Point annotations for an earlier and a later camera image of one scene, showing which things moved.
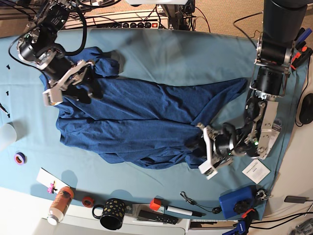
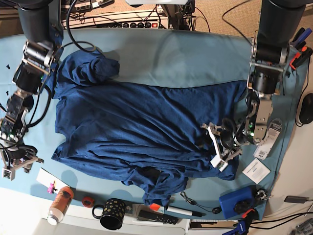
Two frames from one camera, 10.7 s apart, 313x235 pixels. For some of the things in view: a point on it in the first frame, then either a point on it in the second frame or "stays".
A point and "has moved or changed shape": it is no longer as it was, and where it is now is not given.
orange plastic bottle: [60, 205] stays
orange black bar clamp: [301, 57] stays
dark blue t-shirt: [147, 123] has moved or changed shape
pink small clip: [51, 189] stays
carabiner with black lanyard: [215, 210] stays
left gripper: [62, 74] to [19, 155]
